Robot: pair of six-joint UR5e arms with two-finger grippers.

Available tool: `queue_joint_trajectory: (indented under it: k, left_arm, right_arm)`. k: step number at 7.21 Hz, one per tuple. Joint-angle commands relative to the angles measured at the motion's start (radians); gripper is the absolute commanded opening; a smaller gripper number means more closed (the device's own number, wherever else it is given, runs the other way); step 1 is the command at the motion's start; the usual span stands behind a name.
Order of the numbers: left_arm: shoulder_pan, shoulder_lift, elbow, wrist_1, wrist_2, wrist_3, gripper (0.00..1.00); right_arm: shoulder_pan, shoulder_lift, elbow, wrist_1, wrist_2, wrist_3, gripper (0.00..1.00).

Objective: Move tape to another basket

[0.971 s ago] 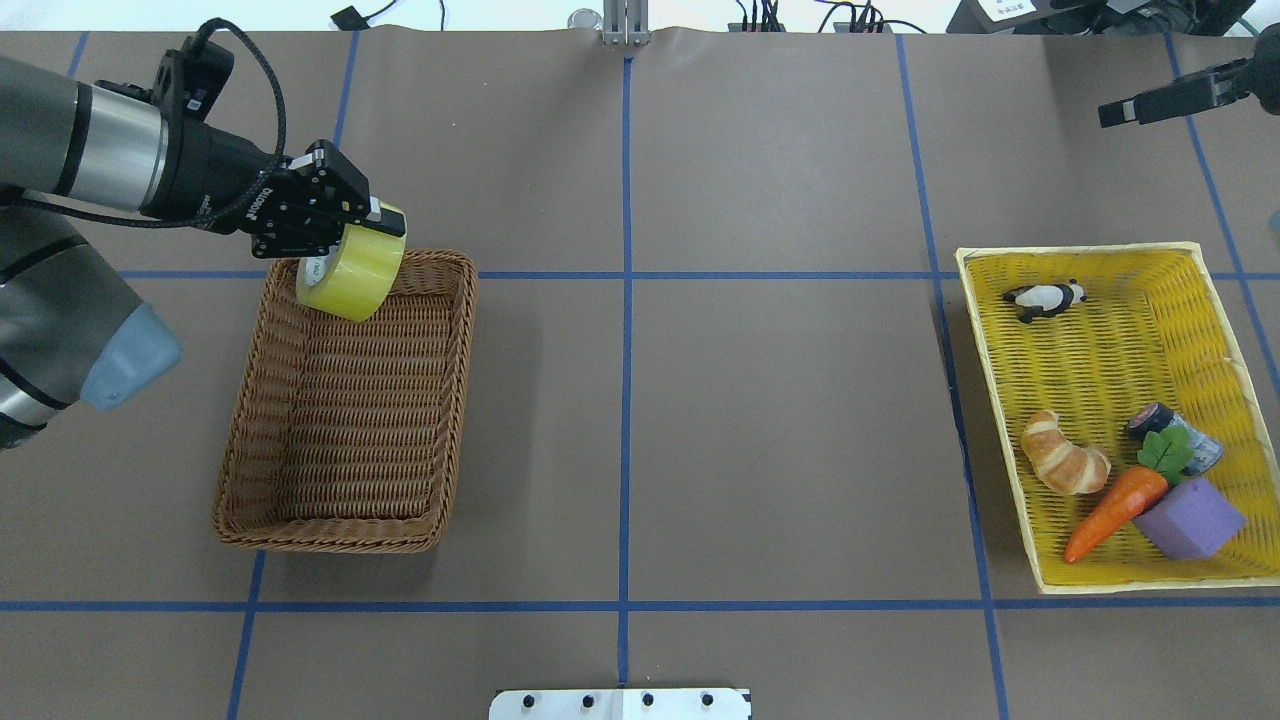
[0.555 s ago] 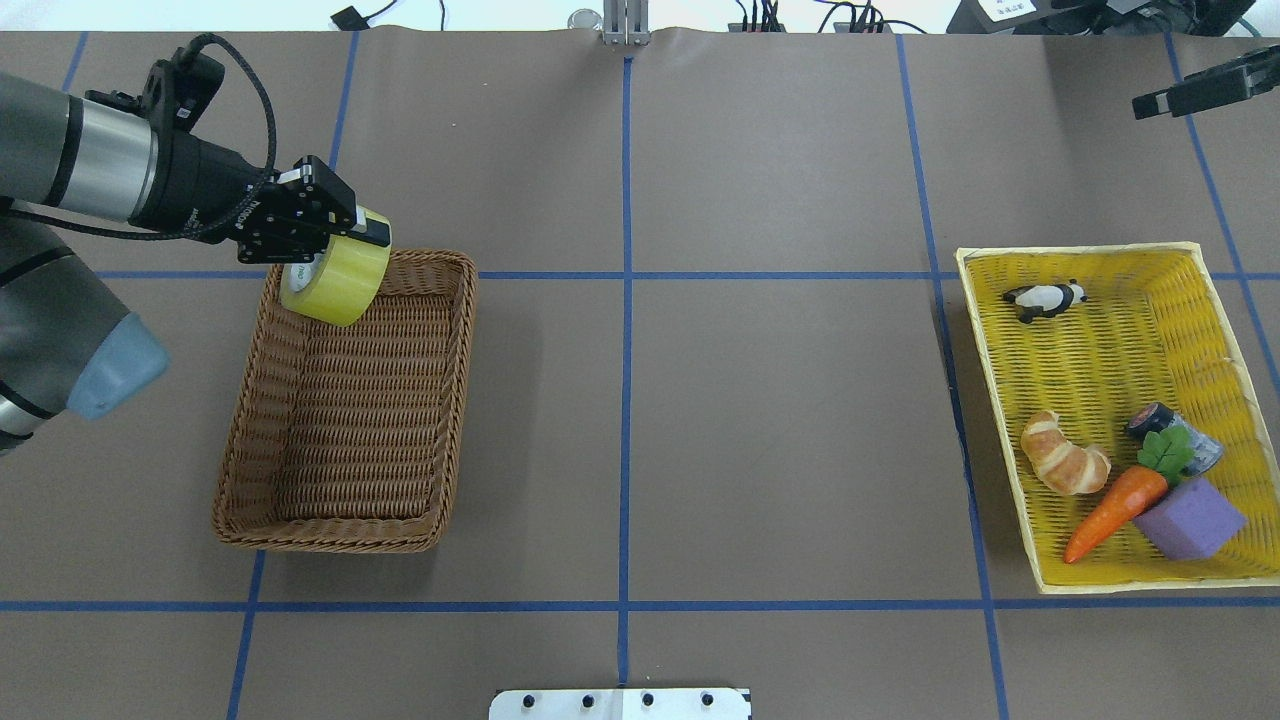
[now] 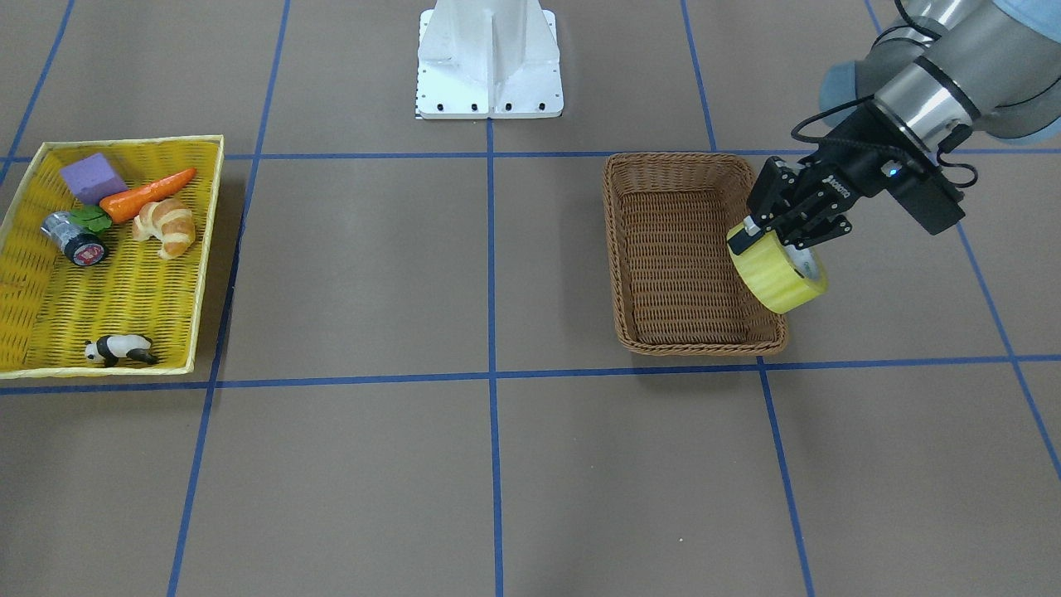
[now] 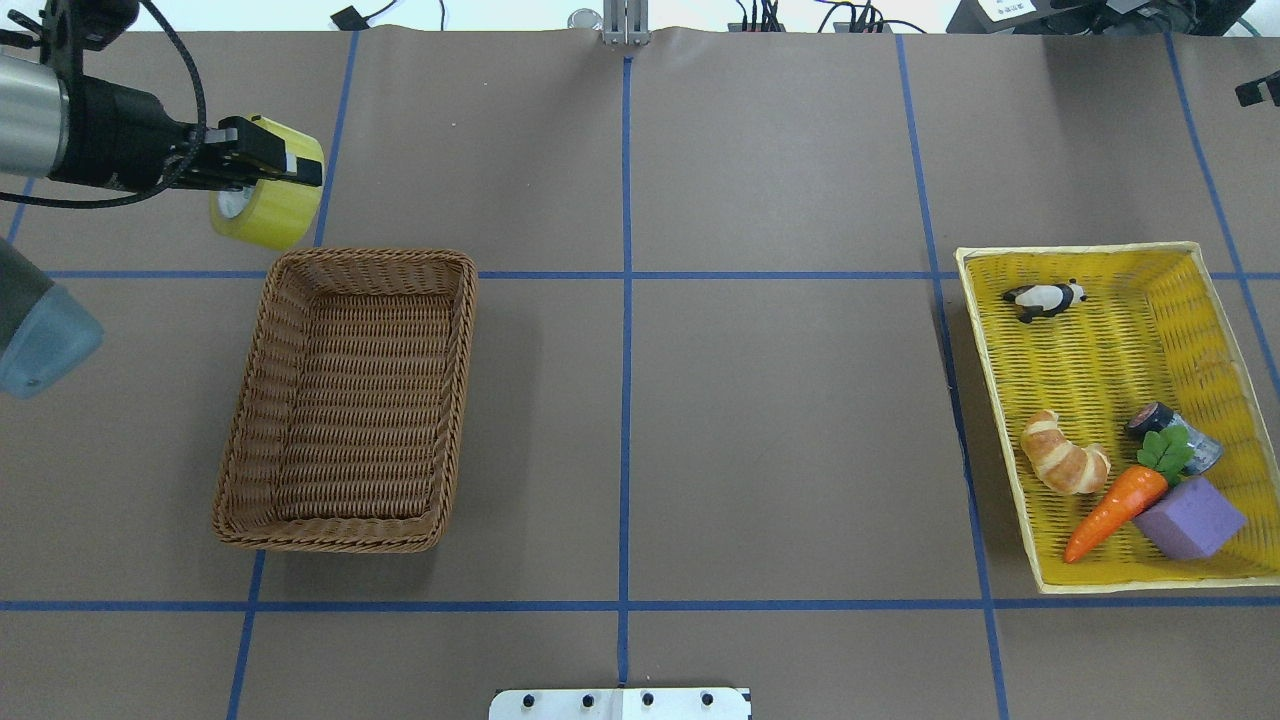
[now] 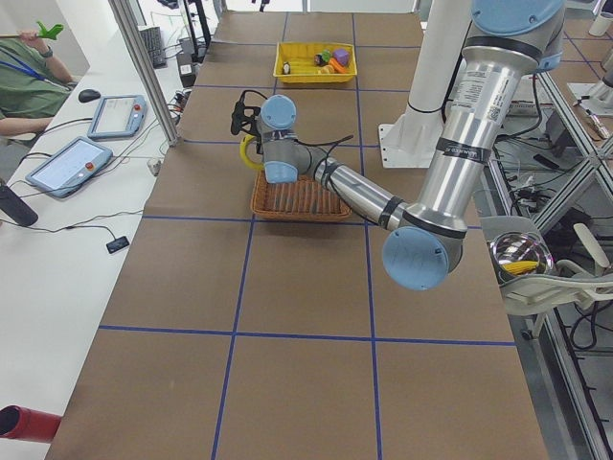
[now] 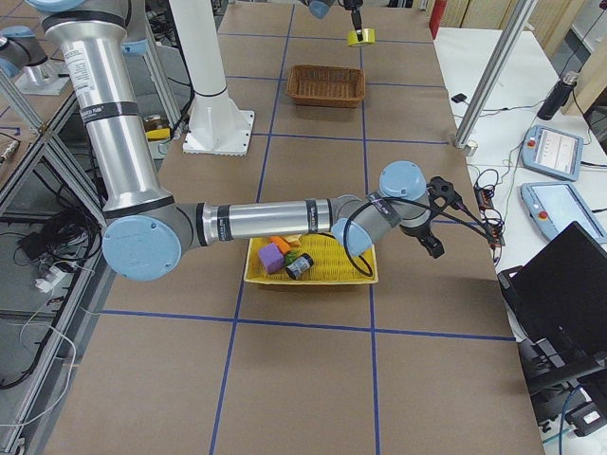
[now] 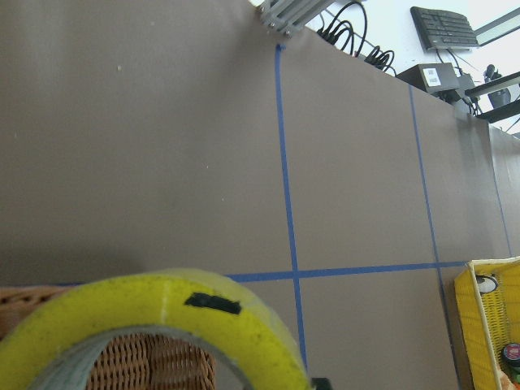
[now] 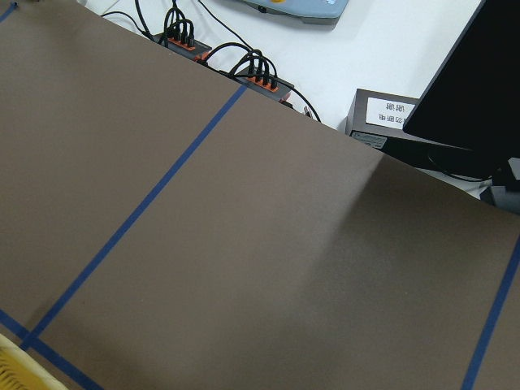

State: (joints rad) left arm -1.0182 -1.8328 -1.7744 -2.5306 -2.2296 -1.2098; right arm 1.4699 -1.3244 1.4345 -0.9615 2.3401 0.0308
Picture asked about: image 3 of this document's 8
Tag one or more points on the yellow tape roll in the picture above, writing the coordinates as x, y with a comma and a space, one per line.
781, 277

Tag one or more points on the yellow woven basket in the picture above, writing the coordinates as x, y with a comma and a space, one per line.
50, 308

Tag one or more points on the small silver can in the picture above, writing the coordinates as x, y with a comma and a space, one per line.
76, 242

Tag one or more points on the brown wicker basket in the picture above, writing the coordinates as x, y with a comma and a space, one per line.
675, 290

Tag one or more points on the toy croissant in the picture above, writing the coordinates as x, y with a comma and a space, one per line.
170, 223

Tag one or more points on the purple foam block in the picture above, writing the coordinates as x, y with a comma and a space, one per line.
92, 179

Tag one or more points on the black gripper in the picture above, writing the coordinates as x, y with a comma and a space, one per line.
847, 162

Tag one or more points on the toy carrot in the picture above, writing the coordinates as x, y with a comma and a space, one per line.
122, 207

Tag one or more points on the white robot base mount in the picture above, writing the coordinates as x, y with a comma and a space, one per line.
488, 60

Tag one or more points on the panda figurine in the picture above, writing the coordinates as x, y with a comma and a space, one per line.
111, 349

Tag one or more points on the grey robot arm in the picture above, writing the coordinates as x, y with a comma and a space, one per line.
944, 70

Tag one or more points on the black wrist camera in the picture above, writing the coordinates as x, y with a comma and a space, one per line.
925, 194

